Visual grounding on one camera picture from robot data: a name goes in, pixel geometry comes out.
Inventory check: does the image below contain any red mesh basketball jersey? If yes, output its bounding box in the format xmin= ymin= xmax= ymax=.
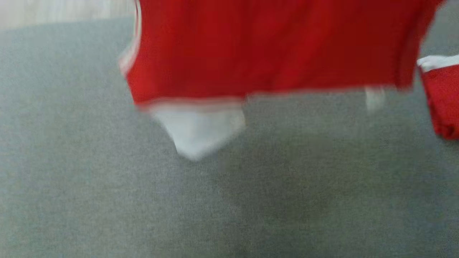
xmin=118 ymin=0 xmax=447 ymax=162

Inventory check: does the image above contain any folded red shorts white waistband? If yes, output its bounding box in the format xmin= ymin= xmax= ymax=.
xmin=417 ymin=54 xmax=459 ymax=141

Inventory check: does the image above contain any large grey sofa seat cushion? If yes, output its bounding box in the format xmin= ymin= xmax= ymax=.
xmin=0 ymin=0 xmax=459 ymax=258

